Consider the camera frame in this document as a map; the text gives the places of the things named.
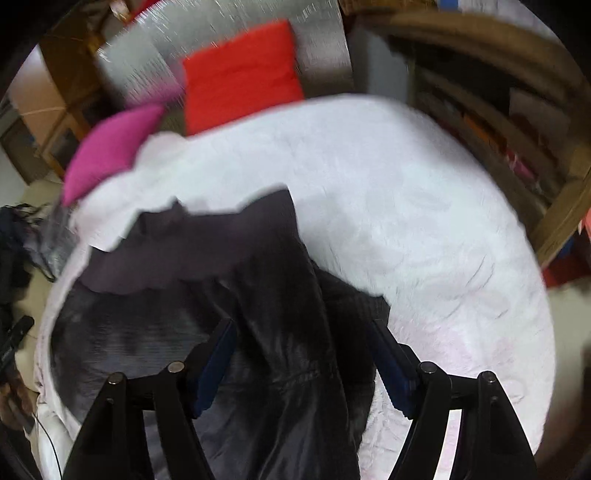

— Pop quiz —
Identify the black quilted puffer jacket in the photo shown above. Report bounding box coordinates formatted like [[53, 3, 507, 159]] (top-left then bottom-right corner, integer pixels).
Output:
[[50, 189, 390, 479]]

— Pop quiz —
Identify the pile of mixed clothes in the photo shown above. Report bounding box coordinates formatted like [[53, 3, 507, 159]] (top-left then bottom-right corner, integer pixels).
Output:
[[1, 201, 78, 328]]

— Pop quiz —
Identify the wooden bedside cabinet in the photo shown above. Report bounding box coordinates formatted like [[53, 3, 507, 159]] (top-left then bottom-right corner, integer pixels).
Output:
[[36, 100, 91, 180]]

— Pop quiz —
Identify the magenta pillow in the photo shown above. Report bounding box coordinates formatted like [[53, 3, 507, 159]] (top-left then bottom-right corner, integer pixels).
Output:
[[61, 104, 166, 206]]

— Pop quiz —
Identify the brown wooden wardrobe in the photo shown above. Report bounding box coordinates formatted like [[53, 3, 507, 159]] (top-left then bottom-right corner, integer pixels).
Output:
[[8, 25, 111, 150]]

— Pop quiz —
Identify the white bed cover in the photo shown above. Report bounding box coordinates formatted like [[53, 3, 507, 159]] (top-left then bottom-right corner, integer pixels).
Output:
[[36, 96, 551, 479]]

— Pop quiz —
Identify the silver foil headboard panel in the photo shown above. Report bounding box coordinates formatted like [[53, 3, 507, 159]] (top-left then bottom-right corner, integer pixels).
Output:
[[97, 1, 353, 136]]

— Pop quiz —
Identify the wooden shelf unit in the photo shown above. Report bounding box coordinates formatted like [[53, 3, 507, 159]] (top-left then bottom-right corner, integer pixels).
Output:
[[342, 1, 590, 266]]

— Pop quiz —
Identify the red pillow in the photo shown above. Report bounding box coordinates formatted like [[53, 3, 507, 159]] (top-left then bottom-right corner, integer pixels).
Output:
[[182, 20, 304, 135]]

